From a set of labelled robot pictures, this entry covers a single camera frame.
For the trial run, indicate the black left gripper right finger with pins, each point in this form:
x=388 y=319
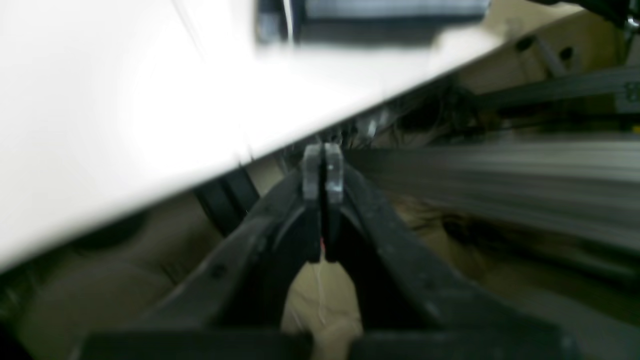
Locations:
x=413 y=306

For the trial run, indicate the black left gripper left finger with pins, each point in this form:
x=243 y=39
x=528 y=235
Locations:
x=232 y=306

